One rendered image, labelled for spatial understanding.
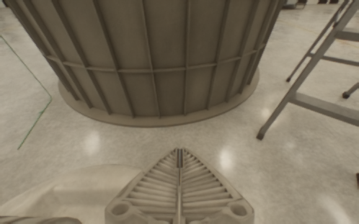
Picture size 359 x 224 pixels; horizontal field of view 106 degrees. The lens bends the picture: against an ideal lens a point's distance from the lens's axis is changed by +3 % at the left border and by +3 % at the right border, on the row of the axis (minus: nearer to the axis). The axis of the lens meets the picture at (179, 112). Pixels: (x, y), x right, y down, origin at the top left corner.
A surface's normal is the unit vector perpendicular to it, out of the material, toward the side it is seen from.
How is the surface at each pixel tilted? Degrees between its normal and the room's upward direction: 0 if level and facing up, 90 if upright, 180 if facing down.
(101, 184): 1
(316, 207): 0
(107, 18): 90
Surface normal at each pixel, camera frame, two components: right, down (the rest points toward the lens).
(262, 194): 0.00, -0.72
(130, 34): -0.01, 0.70
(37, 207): 0.91, 0.00
